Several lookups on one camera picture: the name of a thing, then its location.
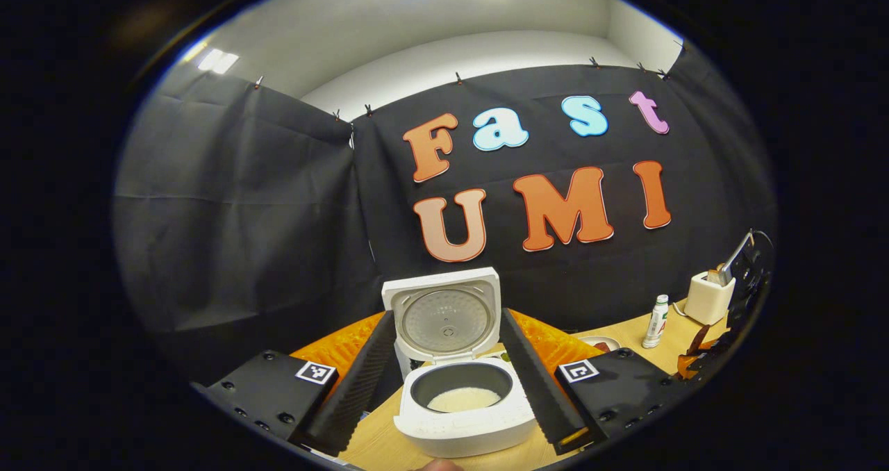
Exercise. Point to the white rice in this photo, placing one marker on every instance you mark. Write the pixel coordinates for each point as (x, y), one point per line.
(464, 400)

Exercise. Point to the white drink bottle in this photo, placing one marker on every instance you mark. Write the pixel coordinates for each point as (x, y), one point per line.
(655, 321)

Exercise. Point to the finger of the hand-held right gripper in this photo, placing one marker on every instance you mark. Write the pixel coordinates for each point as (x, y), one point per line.
(705, 356)

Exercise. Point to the ceiling light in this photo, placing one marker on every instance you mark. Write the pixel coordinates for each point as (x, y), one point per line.
(218, 61)

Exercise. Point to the white round plate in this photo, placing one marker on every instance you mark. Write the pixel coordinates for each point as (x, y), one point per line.
(590, 340)

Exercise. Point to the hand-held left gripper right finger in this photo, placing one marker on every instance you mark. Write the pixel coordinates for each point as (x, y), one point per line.
(538, 394)

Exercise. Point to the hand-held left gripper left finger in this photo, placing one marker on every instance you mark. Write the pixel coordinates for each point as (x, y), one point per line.
(358, 394)

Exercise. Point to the white rice cooker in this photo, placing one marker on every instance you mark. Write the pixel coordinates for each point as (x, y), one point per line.
(458, 433)

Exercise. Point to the white toaster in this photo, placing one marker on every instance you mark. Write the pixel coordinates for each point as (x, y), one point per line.
(705, 301)

